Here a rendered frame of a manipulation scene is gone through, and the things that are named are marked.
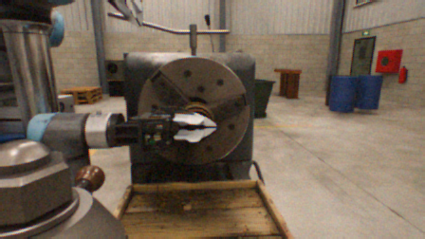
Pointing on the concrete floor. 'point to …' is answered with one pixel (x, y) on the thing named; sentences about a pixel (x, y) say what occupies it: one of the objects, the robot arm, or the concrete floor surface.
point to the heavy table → (289, 82)
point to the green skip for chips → (262, 97)
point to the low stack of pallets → (84, 94)
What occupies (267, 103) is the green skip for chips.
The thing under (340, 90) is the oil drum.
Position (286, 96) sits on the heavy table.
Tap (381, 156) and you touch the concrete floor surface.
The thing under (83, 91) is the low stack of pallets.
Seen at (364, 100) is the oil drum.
